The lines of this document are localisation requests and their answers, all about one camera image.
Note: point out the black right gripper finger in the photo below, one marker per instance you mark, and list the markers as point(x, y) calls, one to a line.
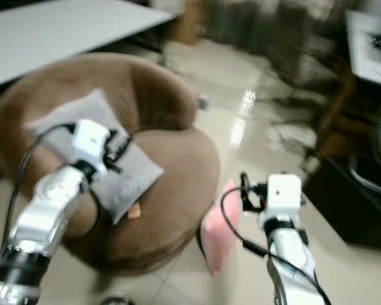
point(245, 184)

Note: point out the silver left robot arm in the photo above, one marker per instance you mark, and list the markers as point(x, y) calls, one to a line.
point(41, 216)

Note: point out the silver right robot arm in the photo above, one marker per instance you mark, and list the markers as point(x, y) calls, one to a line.
point(289, 251)

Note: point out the grey square pillow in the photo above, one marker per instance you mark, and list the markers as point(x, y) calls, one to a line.
point(133, 175)

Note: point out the pink pillow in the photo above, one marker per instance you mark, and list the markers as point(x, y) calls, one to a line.
point(219, 235)

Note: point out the brown round plush sofa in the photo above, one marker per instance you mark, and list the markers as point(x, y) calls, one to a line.
point(178, 171)

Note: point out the dark low cabinet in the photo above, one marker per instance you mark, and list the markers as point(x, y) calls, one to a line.
point(352, 213)

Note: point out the large white table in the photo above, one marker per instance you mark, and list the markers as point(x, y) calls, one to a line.
point(63, 32)

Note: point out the brown cardboard box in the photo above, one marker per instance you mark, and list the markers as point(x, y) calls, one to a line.
point(188, 24)

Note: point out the dark grey curtain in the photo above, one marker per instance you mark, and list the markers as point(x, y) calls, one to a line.
point(276, 32)

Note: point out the small white table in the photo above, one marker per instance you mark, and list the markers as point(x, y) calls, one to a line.
point(371, 54)

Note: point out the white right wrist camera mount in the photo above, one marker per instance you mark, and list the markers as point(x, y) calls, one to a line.
point(282, 192)

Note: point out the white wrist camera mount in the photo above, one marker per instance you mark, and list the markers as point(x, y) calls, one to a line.
point(282, 192)
point(92, 138)

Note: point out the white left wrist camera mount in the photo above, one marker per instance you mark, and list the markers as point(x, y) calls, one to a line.
point(92, 138)

